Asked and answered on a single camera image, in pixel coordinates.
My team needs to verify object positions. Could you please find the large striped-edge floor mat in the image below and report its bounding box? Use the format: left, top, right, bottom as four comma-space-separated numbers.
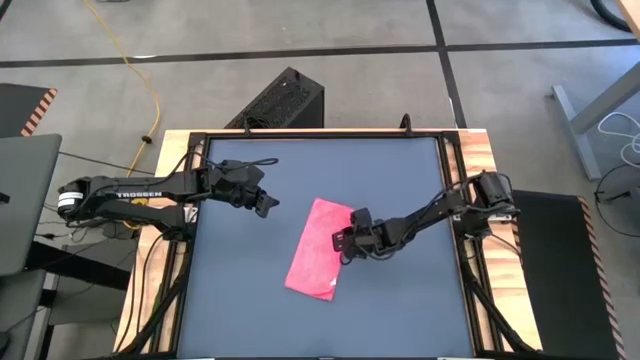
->
512, 189, 626, 360

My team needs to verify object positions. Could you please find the black floor cable loop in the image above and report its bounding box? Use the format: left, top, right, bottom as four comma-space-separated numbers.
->
593, 163, 640, 251

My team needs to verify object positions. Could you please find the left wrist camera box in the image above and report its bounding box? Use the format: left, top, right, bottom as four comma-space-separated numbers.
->
218, 158, 266, 187

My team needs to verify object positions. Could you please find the wooden desk edge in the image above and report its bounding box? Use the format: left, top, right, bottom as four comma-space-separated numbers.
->
614, 0, 640, 41

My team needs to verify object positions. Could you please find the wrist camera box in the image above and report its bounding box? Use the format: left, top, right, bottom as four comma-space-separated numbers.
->
351, 207, 374, 229
218, 158, 266, 187

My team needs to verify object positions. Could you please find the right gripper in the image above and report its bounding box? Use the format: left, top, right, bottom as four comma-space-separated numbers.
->
332, 219, 401, 260

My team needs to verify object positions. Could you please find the black computer tower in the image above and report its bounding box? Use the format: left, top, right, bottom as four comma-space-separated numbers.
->
224, 66, 325, 130

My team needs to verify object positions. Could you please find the pink fluffy towel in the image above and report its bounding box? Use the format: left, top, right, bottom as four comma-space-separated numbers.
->
284, 197, 356, 303

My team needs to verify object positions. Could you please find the grey table mat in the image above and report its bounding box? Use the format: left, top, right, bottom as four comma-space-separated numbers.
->
177, 136, 475, 359

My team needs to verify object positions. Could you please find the white cable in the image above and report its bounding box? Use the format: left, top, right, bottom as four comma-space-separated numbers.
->
597, 110, 640, 169

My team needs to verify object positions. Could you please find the yellow floor cable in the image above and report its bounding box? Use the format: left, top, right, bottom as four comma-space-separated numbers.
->
81, 0, 162, 207

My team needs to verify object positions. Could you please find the small striped-edge floor mat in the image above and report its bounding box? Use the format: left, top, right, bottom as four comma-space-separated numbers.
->
0, 83, 59, 138

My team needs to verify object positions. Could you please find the grey laptop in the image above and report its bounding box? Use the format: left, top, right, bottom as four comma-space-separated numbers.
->
0, 133, 63, 277

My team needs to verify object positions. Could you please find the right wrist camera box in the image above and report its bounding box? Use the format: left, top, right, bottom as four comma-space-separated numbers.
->
351, 207, 374, 229

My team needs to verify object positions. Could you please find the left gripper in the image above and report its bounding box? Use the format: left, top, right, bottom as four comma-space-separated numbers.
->
202, 169, 280, 219

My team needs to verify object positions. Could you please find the black hose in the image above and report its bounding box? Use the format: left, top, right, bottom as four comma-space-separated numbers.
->
589, 0, 634, 34

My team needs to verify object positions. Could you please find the grey metal desk leg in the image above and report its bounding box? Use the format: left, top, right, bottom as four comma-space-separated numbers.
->
552, 62, 640, 181

